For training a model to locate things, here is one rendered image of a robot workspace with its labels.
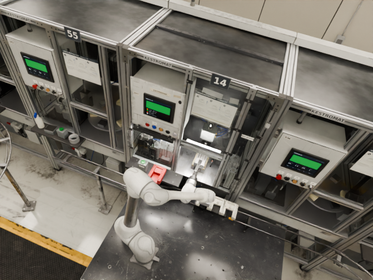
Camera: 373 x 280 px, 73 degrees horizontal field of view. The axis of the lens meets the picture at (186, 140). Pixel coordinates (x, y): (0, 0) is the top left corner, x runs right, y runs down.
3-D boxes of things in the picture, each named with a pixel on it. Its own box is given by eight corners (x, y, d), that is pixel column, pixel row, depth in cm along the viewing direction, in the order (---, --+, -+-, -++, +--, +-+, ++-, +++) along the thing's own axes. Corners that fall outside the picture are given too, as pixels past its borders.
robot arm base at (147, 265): (154, 272, 202) (154, 270, 198) (129, 261, 205) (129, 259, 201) (163, 250, 214) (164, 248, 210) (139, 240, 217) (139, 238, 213)
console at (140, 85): (130, 124, 211) (128, 78, 177) (145, 105, 230) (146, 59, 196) (176, 141, 205) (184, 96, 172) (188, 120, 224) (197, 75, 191)
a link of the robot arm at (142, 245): (144, 268, 198) (144, 258, 182) (128, 250, 205) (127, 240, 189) (159, 252, 207) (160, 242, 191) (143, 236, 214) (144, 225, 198)
